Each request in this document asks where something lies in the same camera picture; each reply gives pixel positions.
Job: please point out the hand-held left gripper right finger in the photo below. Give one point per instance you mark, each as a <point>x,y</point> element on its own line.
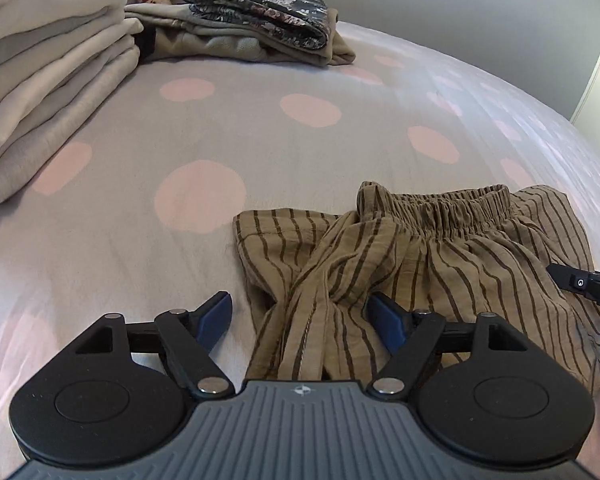
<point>387,322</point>

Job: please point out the olive folded garment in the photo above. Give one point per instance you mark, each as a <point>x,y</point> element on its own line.
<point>220,40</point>

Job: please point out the dark floral folded garment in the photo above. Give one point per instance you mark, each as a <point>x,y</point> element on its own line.
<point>260,7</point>

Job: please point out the folded cream blanket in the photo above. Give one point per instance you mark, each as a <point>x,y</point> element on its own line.
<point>45,85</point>

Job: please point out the striped beige pants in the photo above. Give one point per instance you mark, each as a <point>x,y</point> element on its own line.
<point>455,270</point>

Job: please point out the plain beige garment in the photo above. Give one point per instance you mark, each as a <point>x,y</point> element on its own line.
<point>330,55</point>

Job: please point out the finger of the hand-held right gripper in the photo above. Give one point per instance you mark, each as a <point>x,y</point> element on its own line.
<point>585,285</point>

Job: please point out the polka-dot bed sheet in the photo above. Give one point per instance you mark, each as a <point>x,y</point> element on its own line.
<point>280,160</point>

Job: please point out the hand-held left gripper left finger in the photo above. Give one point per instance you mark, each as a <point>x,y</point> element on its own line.
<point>215,317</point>

